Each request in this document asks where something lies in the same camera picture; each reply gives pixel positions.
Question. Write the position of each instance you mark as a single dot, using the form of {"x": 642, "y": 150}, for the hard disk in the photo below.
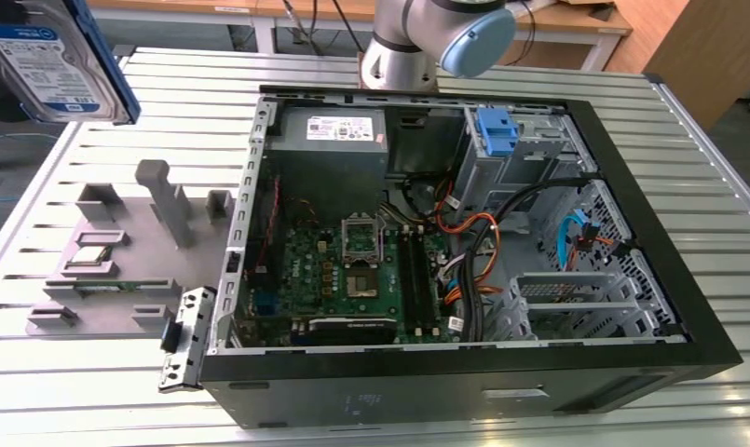
{"x": 44, "y": 70}

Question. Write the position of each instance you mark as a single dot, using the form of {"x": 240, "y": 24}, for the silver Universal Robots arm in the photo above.
{"x": 399, "y": 60}

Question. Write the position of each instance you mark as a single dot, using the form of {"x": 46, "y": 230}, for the silver disk bay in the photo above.
{"x": 573, "y": 305}

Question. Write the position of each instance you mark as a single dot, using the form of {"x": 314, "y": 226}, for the grey power supply unit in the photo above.
{"x": 324, "y": 177}

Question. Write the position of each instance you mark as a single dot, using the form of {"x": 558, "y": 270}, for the black RAM slot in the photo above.
{"x": 408, "y": 279}

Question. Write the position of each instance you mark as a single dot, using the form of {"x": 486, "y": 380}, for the CPU socket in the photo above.
{"x": 362, "y": 285}

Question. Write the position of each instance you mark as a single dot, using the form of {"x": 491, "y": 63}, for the green motherboard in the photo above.
{"x": 306, "y": 270}

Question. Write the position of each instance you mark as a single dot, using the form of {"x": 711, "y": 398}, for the black graphics card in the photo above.
{"x": 350, "y": 328}

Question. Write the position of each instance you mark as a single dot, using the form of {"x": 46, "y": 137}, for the blue drive cage latch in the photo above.
{"x": 495, "y": 132}

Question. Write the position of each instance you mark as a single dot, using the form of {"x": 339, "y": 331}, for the silver optical drive cage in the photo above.
{"x": 523, "y": 158}

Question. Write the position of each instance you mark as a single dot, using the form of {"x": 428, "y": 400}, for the black PC case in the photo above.
{"x": 411, "y": 391}

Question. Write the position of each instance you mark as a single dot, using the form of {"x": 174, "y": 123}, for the silver expansion slot retainer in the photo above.
{"x": 191, "y": 335}

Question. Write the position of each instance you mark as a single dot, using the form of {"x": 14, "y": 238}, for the grey parts rack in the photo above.
{"x": 144, "y": 265}

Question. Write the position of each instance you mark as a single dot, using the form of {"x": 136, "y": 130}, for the green RAM stick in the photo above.
{"x": 110, "y": 287}

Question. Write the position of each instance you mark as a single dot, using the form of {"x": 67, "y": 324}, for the silver CPU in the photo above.
{"x": 90, "y": 256}

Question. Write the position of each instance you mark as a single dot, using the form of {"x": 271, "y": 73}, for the white-framed desk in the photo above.
{"x": 194, "y": 14}

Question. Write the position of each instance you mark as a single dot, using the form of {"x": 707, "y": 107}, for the wooden desk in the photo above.
{"x": 579, "y": 21}

